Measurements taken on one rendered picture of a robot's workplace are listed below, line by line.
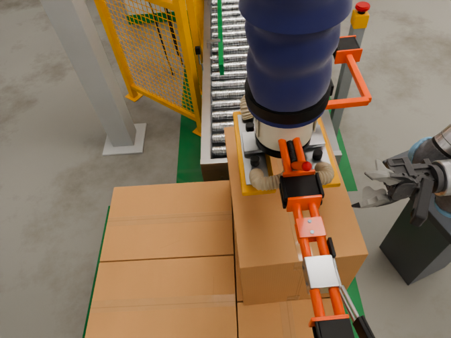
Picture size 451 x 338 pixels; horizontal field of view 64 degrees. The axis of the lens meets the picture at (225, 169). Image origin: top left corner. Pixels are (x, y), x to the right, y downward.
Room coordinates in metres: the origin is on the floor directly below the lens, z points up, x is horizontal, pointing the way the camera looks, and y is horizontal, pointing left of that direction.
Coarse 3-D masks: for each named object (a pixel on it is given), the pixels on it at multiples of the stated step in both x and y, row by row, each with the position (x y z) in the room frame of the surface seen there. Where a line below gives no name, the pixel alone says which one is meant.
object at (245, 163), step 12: (240, 120) 0.85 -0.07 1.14; (252, 120) 0.84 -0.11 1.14; (240, 132) 0.80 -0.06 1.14; (240, 144) 0.75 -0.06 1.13; (240, 156) 0.70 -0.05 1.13; (252, 156) 0.67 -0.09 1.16; (264, 156) 0.68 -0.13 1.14; (240, 168) 0.65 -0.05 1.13; (252, 168) 0.64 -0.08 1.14; (264, 168) 0.64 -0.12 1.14; (240, 180) 0.61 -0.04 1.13; (252, 192) 0.56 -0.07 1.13; (264, 192) 0.56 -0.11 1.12
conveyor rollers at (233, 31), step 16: (224, 0) 2.75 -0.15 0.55; (224, 16) 2.56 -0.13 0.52; (240, 16) 2.49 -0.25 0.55; (224, 32) 2.31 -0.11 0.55; (240, 32) 2.29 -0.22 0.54; (224, 48) 2.12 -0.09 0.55; (240, 48) 2.11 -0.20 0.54; (224, 64) 1.95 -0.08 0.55; (240, 64) 1.93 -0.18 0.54; (224, 80) 1.78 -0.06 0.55; (240, 80) 1.77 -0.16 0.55; (224, 96) 1.67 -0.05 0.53; (240, 96) 1.66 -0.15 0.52; (224, 112) 1.51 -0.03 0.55
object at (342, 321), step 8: (312, 320) 0.17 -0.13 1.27; (320, 320) 0.17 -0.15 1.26; (328, 320) 0.16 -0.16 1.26; (336, 320) 0.16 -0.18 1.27; (344, 320) 0.16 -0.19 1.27; (312, 328) 0.16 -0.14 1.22; (320, 328) 0.15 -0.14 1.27; (328, 328) 0.15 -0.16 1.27; (336, 328) 0.15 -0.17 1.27; (344, 328) 0.15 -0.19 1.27; (320, 336) 0.14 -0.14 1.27; (328, 336) 0.14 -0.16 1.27; (336, 336) 0.13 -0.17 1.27; (344, 336) 0.13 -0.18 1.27; (352, 336) 0.13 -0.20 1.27
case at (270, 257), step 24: (336, 168) 0.74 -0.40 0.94; (240, 192) 0.69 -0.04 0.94; (336, 192) 0.64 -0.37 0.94; (240, 216) 0.59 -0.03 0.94; (264, 216) 0.58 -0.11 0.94; (288, 216) 0.57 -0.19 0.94; (336, 216) 0.55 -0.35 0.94; (240, 240) 0.51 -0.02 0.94; (264, 240) 0.50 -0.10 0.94; (288, 240) 0.49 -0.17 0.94; (336, 240) 0.47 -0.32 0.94; (360, 240) 0.46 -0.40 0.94; (240, 264) 0.43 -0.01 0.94; (264, 264) 0.42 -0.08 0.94; (288, 264) 0.41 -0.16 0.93; (360, 264) 0.41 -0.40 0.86; (264, 288) 0.41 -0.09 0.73; (288, 288) 0.41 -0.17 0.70
